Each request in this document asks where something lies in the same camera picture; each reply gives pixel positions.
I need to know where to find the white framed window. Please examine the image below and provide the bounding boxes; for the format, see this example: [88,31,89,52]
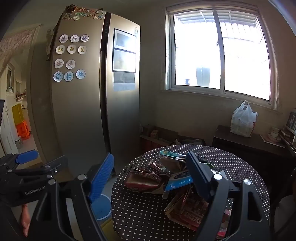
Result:
[165,1,277,109]

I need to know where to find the brown open cardboard box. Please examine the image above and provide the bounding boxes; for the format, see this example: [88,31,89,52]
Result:
[139,125,206,153]

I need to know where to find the blue white carton box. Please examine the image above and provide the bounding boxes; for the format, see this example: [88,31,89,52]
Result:
[165,170,193,192]

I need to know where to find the white plastic shopping bag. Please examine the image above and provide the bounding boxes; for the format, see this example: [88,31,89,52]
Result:
[230,100,258,138]

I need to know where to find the white interior door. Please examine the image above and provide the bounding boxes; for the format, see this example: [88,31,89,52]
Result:
[1,92,19,154]

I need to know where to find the person's left hand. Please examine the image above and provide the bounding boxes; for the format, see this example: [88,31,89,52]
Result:
[20,204,30,237]

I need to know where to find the red printed snack wrapper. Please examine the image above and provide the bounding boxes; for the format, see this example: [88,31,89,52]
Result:
[125,169,163,192]

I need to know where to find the orange plastic stool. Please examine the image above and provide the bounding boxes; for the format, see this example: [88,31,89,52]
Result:
[16,120,31,140]

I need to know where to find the silver double-door refrigerator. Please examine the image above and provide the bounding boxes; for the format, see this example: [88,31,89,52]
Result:
[30,4,142,183]

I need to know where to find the light blue trash bin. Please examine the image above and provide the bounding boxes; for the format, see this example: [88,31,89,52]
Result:
[91,194,111,221]

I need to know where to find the teal long snack wrapper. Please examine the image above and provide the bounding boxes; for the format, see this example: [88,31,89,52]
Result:
[160,150,186,159]

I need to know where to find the dark wooden side cabinet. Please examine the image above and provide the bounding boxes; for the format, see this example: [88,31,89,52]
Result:
[212,126,295,187]

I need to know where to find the yellow plastic stool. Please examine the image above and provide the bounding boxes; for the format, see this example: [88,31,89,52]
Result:
[12,103,25,126]

